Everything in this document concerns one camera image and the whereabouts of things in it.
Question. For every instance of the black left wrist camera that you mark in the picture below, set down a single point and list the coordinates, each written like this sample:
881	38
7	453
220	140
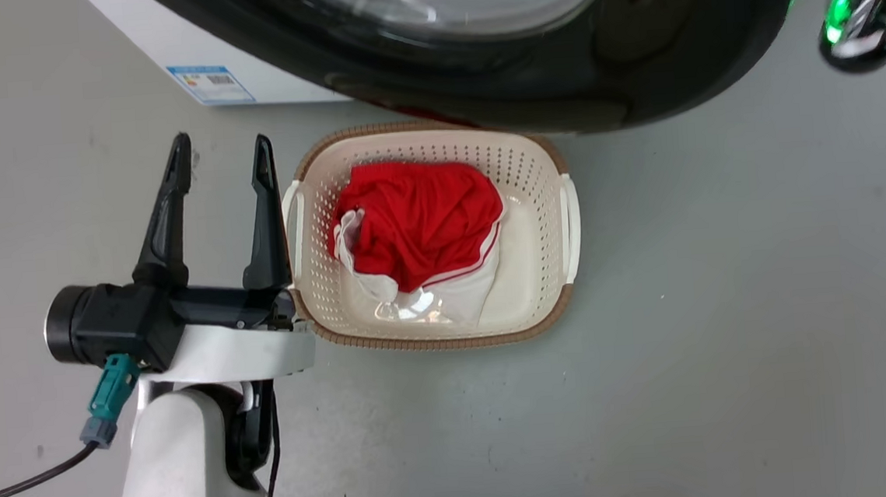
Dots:
117	322

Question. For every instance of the red and white garment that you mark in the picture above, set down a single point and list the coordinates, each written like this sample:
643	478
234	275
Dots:
418	227

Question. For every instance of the black round washing machine door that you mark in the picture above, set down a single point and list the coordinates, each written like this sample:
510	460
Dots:
554	53

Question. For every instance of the beige perforated laundry basket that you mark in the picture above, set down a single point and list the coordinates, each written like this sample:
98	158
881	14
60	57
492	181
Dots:
537	257

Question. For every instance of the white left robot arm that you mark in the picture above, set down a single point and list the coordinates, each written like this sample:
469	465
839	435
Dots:
178	470

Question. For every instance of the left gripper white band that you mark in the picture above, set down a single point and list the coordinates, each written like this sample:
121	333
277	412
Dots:
239	348

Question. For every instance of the blue energy label sticker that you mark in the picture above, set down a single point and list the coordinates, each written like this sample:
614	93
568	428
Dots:
211	84

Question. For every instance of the white washing machine body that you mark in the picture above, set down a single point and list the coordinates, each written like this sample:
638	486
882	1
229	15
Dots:
187	40

